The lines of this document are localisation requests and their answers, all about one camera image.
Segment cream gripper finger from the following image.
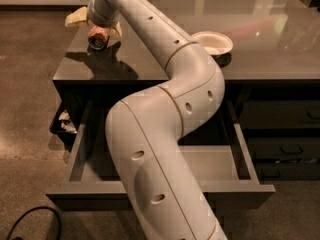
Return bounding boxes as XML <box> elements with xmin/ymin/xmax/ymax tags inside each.
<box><xmin>111</xmin><ymin>22</ymin><xmax>122</xmax><ymax>39</ymax></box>
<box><xmin>65</xmin><ymin>6</ymin><xmax>88</xmax><ymax>27</ymax></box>

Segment red coke can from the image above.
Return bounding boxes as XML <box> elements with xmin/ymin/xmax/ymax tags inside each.
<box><xmin>88</xmin><ymin>25</ymin><xmax>109</xmax><ymax>50</ymax></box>

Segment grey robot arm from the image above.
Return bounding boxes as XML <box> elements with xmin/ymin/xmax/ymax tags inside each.
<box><xmin>65</xmin><ymin>0</ymin><xmax>227</xmax><ymax>240</ymax></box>

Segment open grey top drawer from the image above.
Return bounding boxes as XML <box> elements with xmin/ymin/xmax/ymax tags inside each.
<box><xmin>45</xmin><ymin>99</ymin><xmax>276</xmax><ymax>212</ymax></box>

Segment white paper bowl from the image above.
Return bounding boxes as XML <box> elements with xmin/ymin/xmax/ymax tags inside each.
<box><xmin>192</xmin><ymin>31</ymin><xmax>233</xmax><ymax>56</ymax></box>

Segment crumpled paper trash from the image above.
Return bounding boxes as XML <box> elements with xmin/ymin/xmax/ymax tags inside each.
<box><xmin>58</xmin><ymin>110</ymin><xmax>77</xmax><ymax>134</ymax></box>

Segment black trash bin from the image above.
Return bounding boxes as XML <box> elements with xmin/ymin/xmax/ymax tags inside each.
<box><xmin>49</xmin><ymin>104</ymin><xmax>76</xmax><ymax>145</ymax></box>

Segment dark grey cabinet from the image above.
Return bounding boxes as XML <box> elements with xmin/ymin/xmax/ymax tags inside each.
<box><xmin>52</xmin><ymin>0</ymin><xmax>320</xmax><ymax>182</ymax></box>

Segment closed dark right drawers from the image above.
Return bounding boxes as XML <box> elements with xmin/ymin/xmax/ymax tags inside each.
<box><xmin>239</xmin><ymin>100</ymin><xmax>320</xmax><ymax>180</ymax></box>

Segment black floor cable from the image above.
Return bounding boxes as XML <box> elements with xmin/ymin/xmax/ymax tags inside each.
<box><xmin>5</xmin><ymin>205</ymin><xmax>63</xmax><ymax>240</ymax></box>

